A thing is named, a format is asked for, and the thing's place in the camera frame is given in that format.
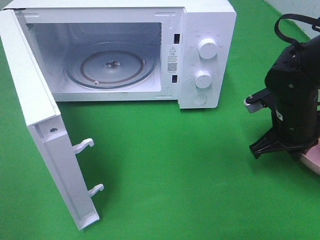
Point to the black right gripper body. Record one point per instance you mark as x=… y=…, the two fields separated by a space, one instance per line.
x=295 y=127

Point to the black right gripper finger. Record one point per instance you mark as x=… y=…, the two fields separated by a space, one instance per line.
x=271 y=142
x=296 y=154

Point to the pink round plate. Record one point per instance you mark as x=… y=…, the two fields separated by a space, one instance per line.
x=311 y=158

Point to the round white door release button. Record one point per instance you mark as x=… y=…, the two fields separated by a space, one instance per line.
x=199 y=99

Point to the white microwave door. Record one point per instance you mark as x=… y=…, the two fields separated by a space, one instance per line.
x=45 y=124

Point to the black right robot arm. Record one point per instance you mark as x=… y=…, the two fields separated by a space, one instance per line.
x=291 y=93

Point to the lower white microwave knob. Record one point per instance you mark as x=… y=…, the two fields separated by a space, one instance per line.
x=203 y=79

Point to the white microwave knob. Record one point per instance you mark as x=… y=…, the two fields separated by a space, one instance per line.
x=207 y=48
x=203 y=79

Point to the green table cloth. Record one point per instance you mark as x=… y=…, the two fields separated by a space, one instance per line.
x=168 y=173

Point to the upper white microwave knob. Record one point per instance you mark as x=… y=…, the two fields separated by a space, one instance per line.
x=207 y=48

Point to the white microwave oven body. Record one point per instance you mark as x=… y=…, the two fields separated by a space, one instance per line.
x=54 y=27

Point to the glass microwave turntable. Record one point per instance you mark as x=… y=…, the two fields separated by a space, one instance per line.
x=111 y=65

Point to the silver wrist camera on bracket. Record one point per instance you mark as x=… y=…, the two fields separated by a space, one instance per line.
x=259 y=100

